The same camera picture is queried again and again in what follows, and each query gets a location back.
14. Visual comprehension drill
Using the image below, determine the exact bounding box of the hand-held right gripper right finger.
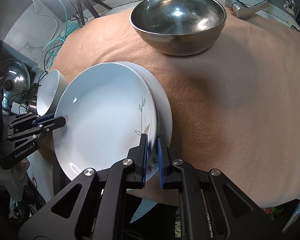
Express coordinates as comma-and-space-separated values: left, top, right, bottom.
157, 134, 283, 240

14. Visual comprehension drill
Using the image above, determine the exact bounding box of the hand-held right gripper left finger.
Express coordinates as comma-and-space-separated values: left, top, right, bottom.
20, 133, 149, 240

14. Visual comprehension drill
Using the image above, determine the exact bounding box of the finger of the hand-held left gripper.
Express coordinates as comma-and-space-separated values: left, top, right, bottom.
9, 116, 67, 142
9, 112, 56, 130

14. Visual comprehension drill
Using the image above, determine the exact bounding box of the light blue ceramic bowl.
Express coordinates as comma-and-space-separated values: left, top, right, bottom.
37, 69, 68, 115

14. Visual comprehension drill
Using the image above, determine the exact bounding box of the large white plate leaf print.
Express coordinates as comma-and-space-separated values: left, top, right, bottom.
52, 62, 158, 182

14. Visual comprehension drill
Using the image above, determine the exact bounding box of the white plate pink blossom print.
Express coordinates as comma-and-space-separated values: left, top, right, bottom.
115, 61, 172, 147

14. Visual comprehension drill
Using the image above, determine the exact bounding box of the person's left hand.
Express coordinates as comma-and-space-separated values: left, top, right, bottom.
10, 160, 31, 189

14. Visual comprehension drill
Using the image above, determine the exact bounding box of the steel pot lid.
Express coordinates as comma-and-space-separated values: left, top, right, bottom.
0, 59, 31, 98

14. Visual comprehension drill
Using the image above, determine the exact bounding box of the tan cloth mat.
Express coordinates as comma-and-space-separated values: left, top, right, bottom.
49, 6, 300, 208

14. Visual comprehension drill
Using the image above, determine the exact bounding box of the black tripod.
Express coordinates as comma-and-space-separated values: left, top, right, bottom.
70, 0, 113, 27

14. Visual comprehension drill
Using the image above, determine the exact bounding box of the chrome faucet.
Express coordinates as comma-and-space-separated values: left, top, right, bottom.
225, 0, 270, 20

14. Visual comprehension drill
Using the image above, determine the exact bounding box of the small chrome tap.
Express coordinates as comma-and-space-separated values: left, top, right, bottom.
282, 0, 298, 14

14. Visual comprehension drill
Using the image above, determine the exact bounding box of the black cable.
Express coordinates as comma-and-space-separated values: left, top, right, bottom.
36, 44, 63, 85

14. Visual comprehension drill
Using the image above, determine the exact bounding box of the teal cable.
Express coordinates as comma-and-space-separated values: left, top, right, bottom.
43, 0, 78, 68

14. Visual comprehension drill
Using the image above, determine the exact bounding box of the white cable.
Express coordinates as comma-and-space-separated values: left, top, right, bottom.
22, 0, 59, 42

